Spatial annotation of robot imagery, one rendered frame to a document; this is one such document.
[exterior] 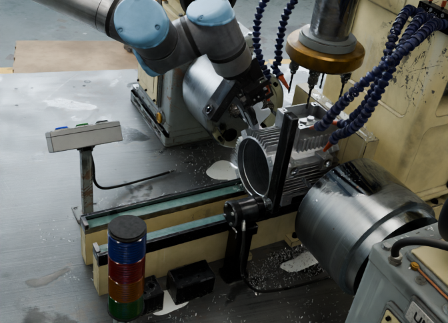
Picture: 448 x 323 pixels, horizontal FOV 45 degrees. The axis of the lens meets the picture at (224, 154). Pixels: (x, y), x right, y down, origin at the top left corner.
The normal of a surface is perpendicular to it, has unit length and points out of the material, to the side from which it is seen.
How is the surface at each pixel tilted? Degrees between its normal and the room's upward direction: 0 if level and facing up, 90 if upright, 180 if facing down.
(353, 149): 90
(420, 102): 90
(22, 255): 0
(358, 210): 39
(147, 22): 53
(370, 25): 90
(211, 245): 90
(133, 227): 0
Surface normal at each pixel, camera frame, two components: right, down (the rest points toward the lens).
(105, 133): 0.45, 0.00
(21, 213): 0.11, -0.82
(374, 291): -0.87, 0.18
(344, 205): -0.51, -0.47
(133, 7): -0.07, -0.07
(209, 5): -0.26, -0.65
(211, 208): 0.47, 0.55
